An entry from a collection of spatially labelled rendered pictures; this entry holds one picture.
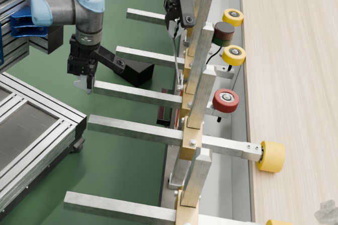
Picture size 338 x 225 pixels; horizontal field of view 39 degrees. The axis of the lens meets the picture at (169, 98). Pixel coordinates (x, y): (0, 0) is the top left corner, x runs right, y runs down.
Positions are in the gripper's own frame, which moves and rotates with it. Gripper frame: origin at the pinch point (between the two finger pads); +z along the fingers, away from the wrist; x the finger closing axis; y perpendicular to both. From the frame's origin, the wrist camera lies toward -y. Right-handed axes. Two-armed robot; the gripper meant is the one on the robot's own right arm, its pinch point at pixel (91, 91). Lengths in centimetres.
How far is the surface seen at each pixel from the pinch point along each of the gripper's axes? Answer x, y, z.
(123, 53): -23.6, -6.7, 0.8
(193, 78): -2.3, -31.0, -11.2
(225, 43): -1.2, -36.9, -26.8
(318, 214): 38, -66, -8
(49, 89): -84, 37, 83
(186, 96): -0.7, -30.2, -4.5
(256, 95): -4, -52, -8
